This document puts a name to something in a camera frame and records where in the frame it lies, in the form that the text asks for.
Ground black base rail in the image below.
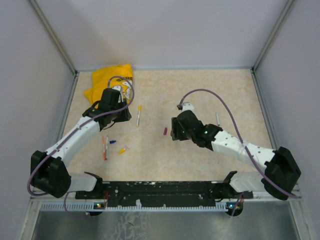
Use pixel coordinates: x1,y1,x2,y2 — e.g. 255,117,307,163
75,181,240,208

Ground white pen right side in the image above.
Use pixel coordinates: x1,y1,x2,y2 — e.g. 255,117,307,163
215,112,221,126

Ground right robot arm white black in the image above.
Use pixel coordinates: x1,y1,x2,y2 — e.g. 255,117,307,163
170,110,301,201

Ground white pen red marks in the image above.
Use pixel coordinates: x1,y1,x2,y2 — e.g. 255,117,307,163
104,136,109,161

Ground yellow folded shirt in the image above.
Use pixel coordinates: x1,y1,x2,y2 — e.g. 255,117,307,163
84,64,133,104

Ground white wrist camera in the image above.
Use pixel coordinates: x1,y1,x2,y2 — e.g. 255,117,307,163
112,85,124,103
177,102,195,112

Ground white pen yellow tip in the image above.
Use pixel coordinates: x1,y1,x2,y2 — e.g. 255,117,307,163
136,109,141,127

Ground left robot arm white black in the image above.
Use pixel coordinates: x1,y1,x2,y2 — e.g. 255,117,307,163
27,87,131,199

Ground aluminium frame side rail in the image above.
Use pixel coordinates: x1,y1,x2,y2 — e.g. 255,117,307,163
250,69,288,180

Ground orange white pen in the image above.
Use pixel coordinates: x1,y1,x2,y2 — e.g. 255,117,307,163
102,136,106,161

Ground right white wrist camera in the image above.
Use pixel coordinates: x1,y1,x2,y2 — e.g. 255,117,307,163
177,102,195,112

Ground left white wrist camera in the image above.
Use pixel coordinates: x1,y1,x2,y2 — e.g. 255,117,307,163
112,85,124,103

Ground purple pen cap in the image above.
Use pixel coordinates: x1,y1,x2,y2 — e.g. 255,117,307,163
163,127,168,136

